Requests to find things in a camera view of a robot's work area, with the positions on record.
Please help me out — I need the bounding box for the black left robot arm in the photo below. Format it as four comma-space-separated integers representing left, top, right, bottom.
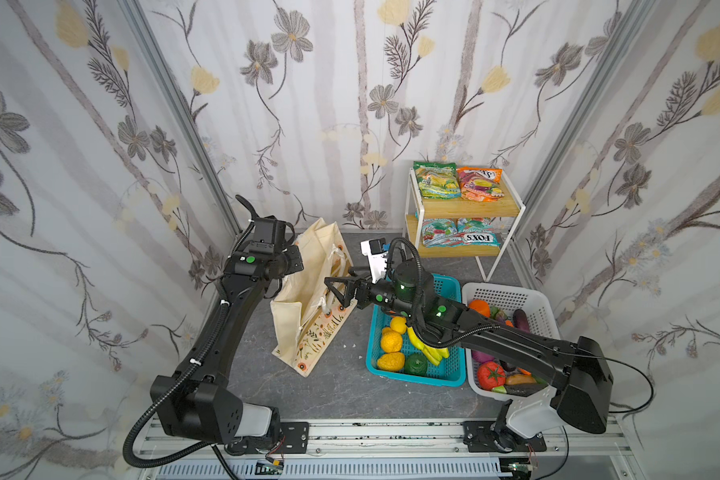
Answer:
122, 196, 304, 469

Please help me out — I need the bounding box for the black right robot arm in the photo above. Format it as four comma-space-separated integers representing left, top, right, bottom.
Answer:
324, 237, 615, 438

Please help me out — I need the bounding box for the white wooden two-tier shelf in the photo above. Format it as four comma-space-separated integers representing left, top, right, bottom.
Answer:
402, 168, 526, 282

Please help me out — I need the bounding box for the dark green cucumber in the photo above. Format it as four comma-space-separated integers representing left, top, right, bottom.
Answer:
504, 383, 546, 397

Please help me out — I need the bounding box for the green snack bag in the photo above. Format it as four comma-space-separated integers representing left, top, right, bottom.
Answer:
413, 161, 461, 200

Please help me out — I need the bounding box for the teal plastic basket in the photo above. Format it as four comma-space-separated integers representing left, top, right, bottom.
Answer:
366, 306, 466, 387

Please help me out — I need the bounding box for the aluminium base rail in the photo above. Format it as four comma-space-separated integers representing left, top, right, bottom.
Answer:
139, 418, 646, 479

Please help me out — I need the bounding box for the yellow orange fruit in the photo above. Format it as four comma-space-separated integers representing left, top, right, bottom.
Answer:
380, 330, 403, 354

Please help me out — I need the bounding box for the yellow bumpy citrus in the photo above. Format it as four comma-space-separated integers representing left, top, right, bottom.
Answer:
376, 352, 406, 372

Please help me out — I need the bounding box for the teal candy bag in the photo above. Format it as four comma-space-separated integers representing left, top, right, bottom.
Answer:
421, 218, 458, 248

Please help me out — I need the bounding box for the yellow lemon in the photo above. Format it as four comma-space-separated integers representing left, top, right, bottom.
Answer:
389, 316, 408, 335

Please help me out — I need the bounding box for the green bell pepper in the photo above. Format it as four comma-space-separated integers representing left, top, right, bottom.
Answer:
404, 352, 429, 376

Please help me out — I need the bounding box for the white plastic basket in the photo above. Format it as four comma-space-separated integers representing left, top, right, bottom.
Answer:
460, 281, 568, 402

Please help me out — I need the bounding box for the orange tangerine in white basket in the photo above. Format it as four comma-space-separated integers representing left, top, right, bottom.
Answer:
468, 299, 491, 318

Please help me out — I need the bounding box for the Fox's candy bag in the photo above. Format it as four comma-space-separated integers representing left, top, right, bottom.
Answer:
457, 218, 500, 247

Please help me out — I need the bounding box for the orange snack bag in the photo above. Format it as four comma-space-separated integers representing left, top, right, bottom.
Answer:
457, 167, 504, 202

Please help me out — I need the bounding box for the purple onion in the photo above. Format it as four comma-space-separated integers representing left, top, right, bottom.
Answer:
471, 350, 495, 364

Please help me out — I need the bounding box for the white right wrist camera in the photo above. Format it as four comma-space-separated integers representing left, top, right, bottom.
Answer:
360, 238, 389, 283

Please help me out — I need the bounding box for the yellow banana bunch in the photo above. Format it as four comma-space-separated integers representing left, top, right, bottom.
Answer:
407, 327, 450, 366

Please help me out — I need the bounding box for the cream floral tote bag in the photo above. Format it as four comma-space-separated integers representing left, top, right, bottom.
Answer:
270, 218, 355, 377

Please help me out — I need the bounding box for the red tomato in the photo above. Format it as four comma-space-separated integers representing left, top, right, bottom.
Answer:
477, 361, 506, 391

